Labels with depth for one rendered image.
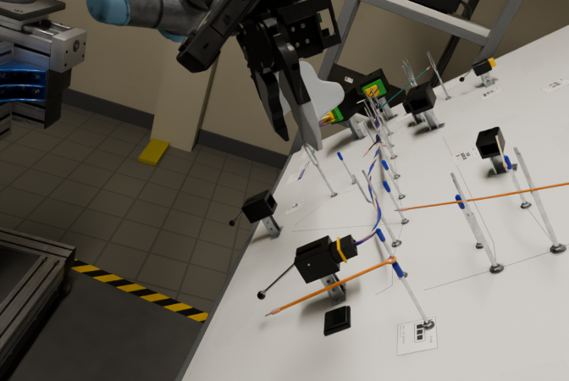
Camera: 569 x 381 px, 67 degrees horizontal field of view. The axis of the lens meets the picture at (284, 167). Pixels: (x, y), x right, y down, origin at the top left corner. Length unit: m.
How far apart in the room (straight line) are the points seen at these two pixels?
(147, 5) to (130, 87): 2.51
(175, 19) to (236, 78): 2.26
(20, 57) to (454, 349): 1.19
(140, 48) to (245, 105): 0.81
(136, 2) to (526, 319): 0.73
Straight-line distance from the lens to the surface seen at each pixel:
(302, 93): 0.44
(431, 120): 1.12
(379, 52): 3.09
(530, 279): 0.59
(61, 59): 1.29
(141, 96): 3.33
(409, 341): 0.57
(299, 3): 0.46
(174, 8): 0.87
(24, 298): 1.74
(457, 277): 0.62
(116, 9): 0.82
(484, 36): 1.52
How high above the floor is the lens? 1.51
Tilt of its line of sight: 26 degrees down
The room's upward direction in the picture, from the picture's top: 20 degrees clockwise
